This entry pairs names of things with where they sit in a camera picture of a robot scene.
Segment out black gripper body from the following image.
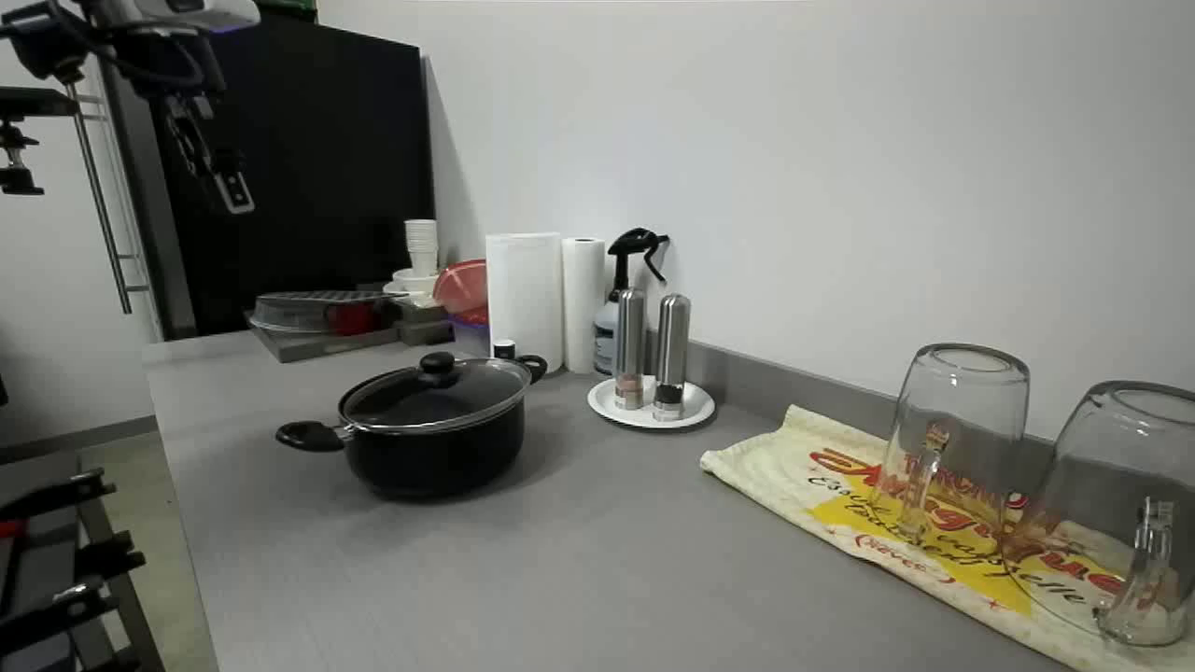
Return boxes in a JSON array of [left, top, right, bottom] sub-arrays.
[[145, 88, 233, 187]]

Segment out glass lid with black knob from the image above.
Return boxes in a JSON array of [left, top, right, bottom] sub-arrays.
[[336, 346, 537, 433]]

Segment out clear container with orange lid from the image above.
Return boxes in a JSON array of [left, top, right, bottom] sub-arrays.
[[242, 287, 404, 343]]

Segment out stacked red lid containers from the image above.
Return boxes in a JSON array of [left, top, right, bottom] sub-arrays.
[[430, 258, 492, 360]]

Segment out upturned clear drinking glass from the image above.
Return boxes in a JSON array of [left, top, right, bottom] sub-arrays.
[[875, 343, 1033, 552], [1033, 380, 1195, 648]]

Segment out green box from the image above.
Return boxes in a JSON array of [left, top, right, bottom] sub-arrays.
[[253, 0, 319, 27]]

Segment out dark grey tray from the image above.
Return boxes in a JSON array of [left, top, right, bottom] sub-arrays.
[[262, 303, 454, 365]]

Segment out wide white paper towel roll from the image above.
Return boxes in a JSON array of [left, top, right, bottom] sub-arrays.
[[482, 227, 570, 374]]

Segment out black bar clamp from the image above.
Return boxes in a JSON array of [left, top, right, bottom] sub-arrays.
[[0, 528, 148, 612], [0, 574, 126, 659], [0, 465, 119, 527]]

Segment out narrow white paper towel roll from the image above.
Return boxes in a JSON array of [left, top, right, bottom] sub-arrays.
[[561, 234, 612, 377]]

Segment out spray bottle with black trigger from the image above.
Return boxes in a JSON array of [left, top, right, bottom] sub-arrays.
[[588, 222, 673, 380]]

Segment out steel spice grinder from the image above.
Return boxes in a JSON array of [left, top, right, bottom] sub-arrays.
[[652, 292, 694, 415], [609, 287, 648, 411]]

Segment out small white plate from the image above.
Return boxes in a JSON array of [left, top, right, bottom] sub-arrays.
[[581, 374, 721, 433]]

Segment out printed cream dish towel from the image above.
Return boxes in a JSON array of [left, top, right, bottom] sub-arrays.
[[697, 402, 1195, 672]]

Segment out metal door handle bar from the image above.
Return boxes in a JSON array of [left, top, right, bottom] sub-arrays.
[[68, 88, 153, 316]]

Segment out black camera on mount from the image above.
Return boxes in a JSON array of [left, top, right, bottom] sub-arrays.
[[0, 80, 82, 197]]

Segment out black pot with handles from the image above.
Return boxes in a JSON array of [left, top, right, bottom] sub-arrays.
[[272, 352, 551, 502]]

